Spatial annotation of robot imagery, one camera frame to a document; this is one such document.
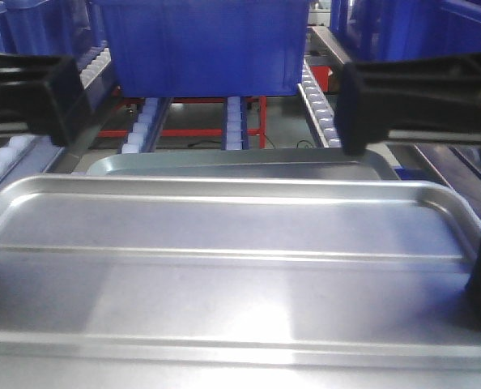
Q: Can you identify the middle white roller track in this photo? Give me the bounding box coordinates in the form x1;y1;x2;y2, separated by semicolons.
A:
221;96;249;151

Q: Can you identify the left white roller track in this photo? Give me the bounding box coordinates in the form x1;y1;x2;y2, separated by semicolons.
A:
119;97;172;154

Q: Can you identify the blue bin left shelf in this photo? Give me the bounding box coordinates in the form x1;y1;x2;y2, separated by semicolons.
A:
0;0;104;61

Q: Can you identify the blue bin shelf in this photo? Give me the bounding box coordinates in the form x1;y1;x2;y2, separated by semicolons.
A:
0;0;104;61
97;1;309;97
330;1;481;62

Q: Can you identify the white roller track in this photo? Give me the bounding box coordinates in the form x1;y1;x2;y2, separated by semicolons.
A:
297;60;341;148
119;97;172;154
221;96;249;151

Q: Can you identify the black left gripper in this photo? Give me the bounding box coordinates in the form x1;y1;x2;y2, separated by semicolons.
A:
0;53;92;146

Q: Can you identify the blue bin centre shelf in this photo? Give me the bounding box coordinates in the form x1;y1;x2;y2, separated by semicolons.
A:
97;1;309;97

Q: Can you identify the red metal floor frame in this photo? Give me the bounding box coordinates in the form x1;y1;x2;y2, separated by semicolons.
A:
90;96;269;150

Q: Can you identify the far left roller track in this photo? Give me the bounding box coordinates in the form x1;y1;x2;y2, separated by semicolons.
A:
0;49;115;181

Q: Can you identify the blue bin right shelf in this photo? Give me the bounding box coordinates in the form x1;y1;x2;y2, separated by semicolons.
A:
330;1;481;62

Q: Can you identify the silver ribbed metal tray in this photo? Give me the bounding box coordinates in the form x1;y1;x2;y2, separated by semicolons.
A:
0;175;481;388

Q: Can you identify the right steel divider rail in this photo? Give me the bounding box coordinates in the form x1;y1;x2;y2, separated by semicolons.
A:
309;26;481;196

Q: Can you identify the right white roller track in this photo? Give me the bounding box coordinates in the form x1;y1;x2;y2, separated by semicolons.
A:
297;60;341;148

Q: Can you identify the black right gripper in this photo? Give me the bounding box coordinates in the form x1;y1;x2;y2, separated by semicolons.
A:
334;53;481;156

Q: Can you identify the large grey plastic tray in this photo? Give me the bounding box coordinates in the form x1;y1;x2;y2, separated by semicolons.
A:
87;148;399;181

